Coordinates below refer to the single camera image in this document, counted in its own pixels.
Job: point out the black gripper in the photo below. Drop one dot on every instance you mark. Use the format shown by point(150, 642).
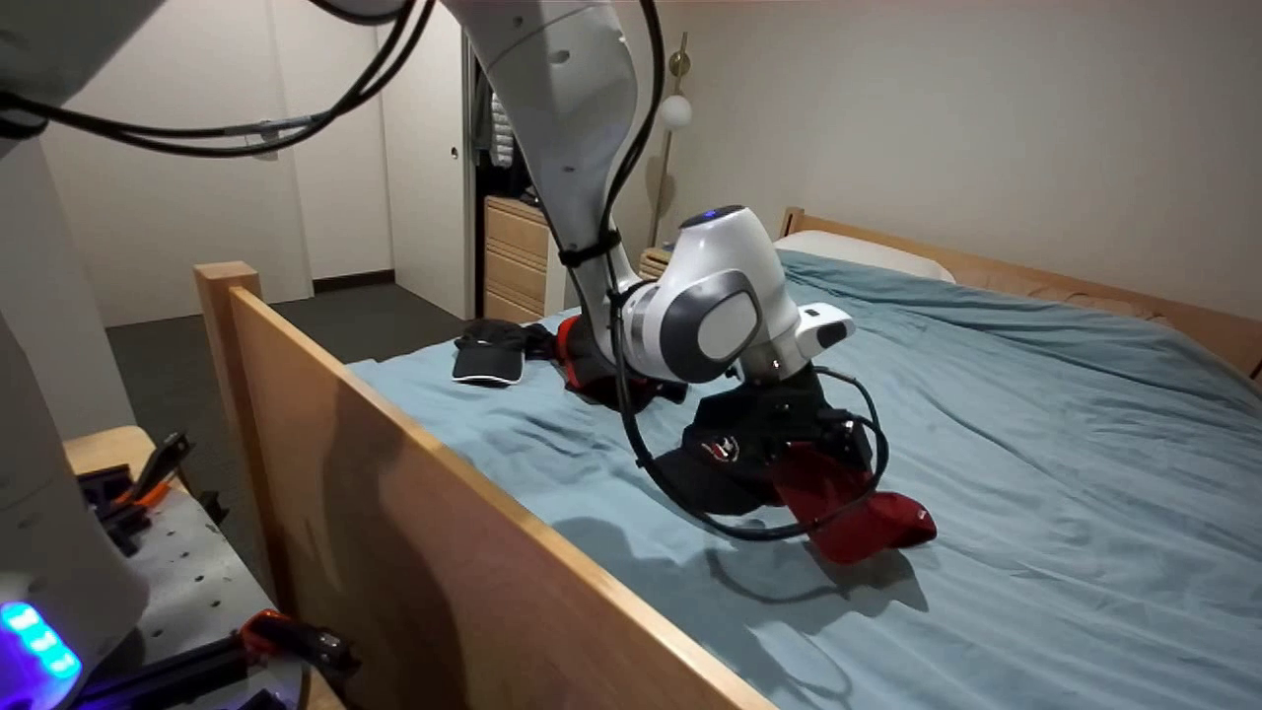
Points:
point(792, 407)

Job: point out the red cap with S logo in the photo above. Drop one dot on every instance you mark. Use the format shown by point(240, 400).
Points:
point(868, 520)

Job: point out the black cap with white trim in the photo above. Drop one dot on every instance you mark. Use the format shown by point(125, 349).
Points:
point(496, 351)

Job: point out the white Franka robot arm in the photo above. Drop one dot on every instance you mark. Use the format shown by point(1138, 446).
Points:
point(564, 105)

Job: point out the black cap with crest logo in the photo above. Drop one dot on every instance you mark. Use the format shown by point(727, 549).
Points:
point(705, 474)

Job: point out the white pillow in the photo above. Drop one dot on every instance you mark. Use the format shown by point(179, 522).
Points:
point(854, 255)

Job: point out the light blue bed sheet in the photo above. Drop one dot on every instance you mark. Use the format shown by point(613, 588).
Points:
point(1052, 458)

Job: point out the wooden slatted cabinet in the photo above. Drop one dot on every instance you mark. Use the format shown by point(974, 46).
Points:
point(516, 262)

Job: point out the white globe floor lamp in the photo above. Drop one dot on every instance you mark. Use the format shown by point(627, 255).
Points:
point(675, 112)

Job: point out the white panel room door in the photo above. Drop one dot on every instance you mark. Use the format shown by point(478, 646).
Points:
point(429, 199)

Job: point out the bed with blue sheet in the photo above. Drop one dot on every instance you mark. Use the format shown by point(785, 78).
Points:
point(396, 552)

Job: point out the red and black hand tool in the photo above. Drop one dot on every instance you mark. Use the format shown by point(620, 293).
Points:
point(296, 637)

